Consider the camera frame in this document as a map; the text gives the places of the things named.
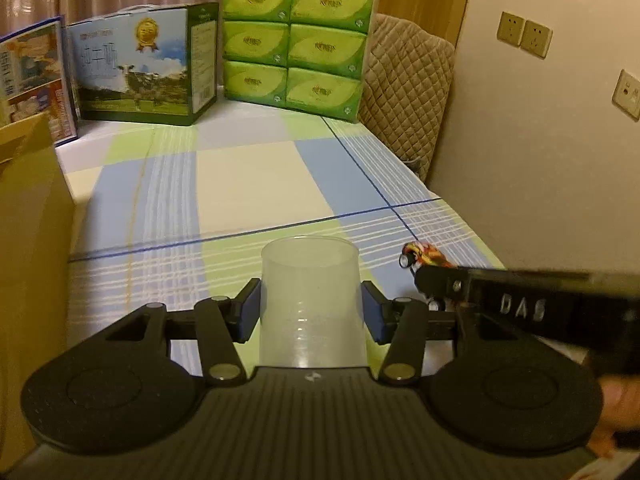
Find brown cardboard box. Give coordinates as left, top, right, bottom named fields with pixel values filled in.
left=0, top=110, right=77, bottom=463

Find beige wall power socket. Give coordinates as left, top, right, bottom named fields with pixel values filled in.
left=496, top=10, right=526, bottom=50
left=520, top=19, right=554, bottom=60

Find plaid tablecloth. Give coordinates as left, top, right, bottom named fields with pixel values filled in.
left=52, top=110, right=506, bottom=376

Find beige quilted chair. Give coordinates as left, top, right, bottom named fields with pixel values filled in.
left=359, top=12, right=457, bottom=182

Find clear plastic cup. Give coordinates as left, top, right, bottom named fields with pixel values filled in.
left=259, top=236, right=369, bottom=369

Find stack of green tissue packs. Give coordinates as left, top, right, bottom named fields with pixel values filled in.
left=220, top=0, right=379, bottom=124

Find beige wall socket round holes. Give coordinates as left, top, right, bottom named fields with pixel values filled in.
left=612, top=68, right=640, bottom=122

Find red orange toy car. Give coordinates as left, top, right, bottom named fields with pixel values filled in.
left=399, top=241, right=460, bottom=312

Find blue milk carton box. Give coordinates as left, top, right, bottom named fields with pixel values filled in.
left=0, top=15, right=81, bottom=149

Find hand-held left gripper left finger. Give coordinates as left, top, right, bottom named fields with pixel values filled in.
left=97, top=277, right=262, bottom=386

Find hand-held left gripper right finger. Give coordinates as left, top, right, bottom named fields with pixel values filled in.
left=361, top=281, right=458, bottom=386

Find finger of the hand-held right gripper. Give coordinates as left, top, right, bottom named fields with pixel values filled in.
left=416, top=264, right=591, bottom=341

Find cow print milk box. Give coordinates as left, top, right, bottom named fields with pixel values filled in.
left=66, top=2, right=221, bottom=127

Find person's right hand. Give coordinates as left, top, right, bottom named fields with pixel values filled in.
left=589, top=377, right=640, bottom=461

